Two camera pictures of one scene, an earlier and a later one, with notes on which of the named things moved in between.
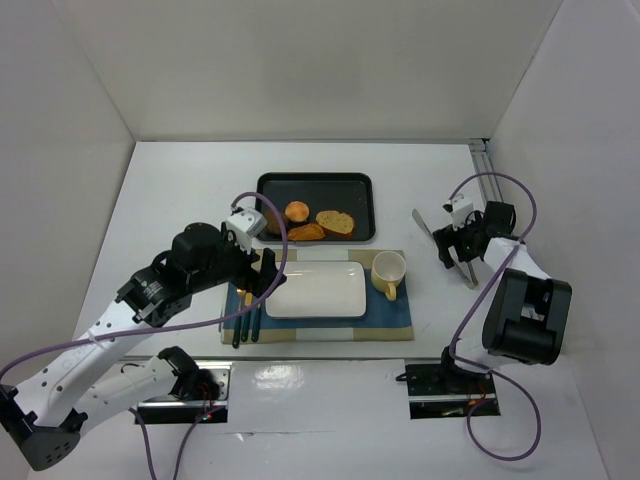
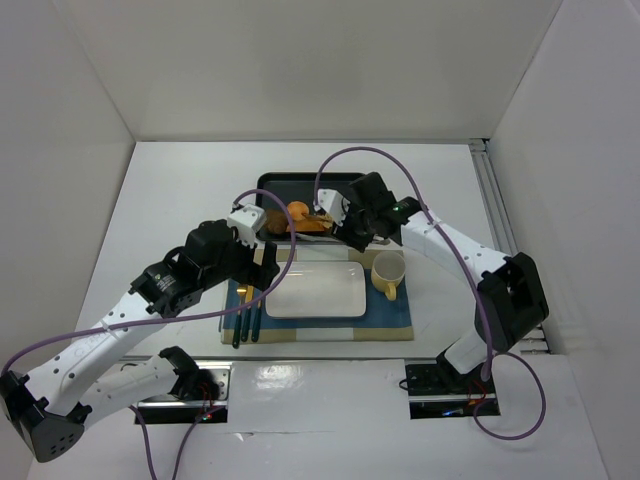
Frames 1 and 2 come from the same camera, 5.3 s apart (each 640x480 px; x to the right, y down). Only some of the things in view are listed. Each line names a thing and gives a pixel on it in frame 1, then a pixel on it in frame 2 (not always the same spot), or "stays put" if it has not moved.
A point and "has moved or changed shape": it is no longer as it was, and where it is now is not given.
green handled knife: [247, 319] stays put
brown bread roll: [273, 223] stays put
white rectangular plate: [320, 289] stays put
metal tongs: [470, 278] has moved or changed shape
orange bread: [305, 232] has moved or changed shape
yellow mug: [388, 269] stays put
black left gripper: [251, 259] stays put
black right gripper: [449, 243] → [350, 231]
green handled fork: [236, 339] stays put
